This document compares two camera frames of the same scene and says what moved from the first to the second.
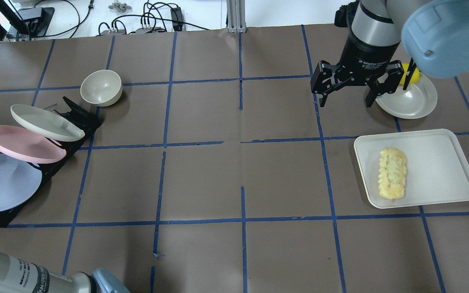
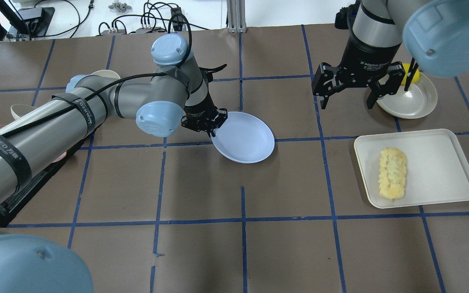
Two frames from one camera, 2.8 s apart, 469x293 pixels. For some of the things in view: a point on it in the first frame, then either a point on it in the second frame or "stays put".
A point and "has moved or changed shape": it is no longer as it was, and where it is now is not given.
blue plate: x=1 y=182 has moved or changed shape
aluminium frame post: x=236 y=16 stays put
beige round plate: x=418 y=99 stays put
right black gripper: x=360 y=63 stays put
